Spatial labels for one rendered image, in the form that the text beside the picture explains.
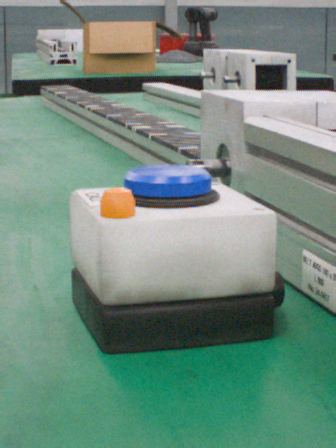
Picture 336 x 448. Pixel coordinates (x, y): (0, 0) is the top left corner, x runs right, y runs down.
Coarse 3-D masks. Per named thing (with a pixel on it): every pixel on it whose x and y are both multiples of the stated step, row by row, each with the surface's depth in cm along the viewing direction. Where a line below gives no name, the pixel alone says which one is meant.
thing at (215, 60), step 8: (208, 56) 172; (216, 56) 167; (224, 56) 165; (208, 64) 172; (216, 64) 168; (224, 64) 166; (208, 72) 172; (216, 72) 168; (224, 72) 166; (208, 80) 173; (216, 80) 168; (208, 88) 173; (216, 88) 169; (224, 88) 167
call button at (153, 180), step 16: (128, 176) 44; (144, 176) 43; (160, 176) 43; (176, 176) 43; (192, 176) 43; (208, 176) 44; (144, 192) 43; (160, 192) 43; (176, 192) 43; (192, 192) 43
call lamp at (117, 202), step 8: (104, 192) 41; (112, 192) 40; (120, 192) 40; (128, 192) 41; (104, 200) 41; (112, 200) 40; (120, 200) 40; (128, 200) 41; (104, 208) 41; (112, 208) 40; (120, 208) 40; (128, 208) 41; (104, 216) 41; (112, 216) 40; (120, 216) 40; (128, 216) 41
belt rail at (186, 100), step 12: (144, 84) 173; (156, 84) 171; (168, 84) 169; (144, 96) 173; (156, 96) 166; (168, 96) 158; (180, 96) 150; (192, 96) 144; (180, 108) 151; (192, 108) 144
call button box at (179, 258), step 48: (96, 192) 46; (96, 240) 41; (144, 240) 41; (192, 240) 41; (240, 240) 42; (96, 288) 42; (144, 288) 41; (192, 288) 42; (240, 288) 42; (96, 336) 42; (144, 336) 42; (192, 336) 42; (240, 336) 43
